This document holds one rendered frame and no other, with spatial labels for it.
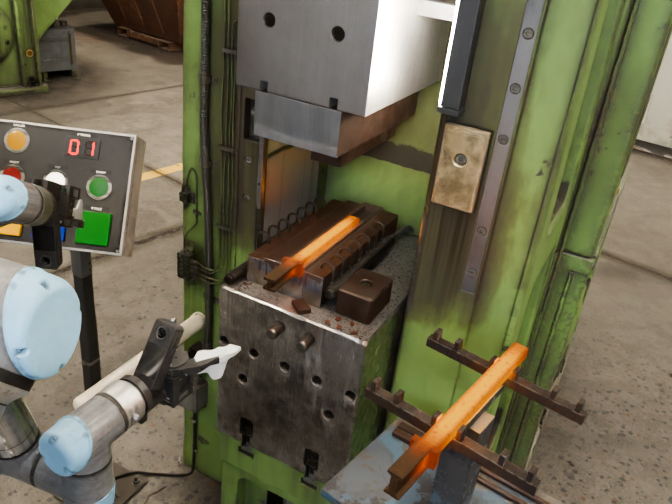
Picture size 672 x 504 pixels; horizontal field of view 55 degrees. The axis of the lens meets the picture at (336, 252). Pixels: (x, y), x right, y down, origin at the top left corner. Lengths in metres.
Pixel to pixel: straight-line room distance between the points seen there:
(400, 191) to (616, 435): 1.48
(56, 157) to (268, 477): 0.95
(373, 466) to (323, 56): 0.80
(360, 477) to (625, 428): 1.74
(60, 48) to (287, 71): 5.51
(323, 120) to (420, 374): 0.67
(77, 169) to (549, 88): 1.03
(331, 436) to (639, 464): 1.50
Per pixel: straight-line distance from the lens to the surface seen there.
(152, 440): 2.46
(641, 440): 2.90
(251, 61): 1.37
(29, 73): 6.33
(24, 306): 0.77
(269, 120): 1.37
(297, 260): 1.44
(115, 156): 1.59
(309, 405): 1.56
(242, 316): 1.53
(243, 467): 1.83
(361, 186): 1.87
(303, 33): 1.30
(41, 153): 1.65
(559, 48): 1.28
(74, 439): 1.04
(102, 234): 1.57
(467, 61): 1.28
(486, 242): 1.40
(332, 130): 1.30
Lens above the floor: 1.72
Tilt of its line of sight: 28 degrees down
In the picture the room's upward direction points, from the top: 7 degrees clockwise
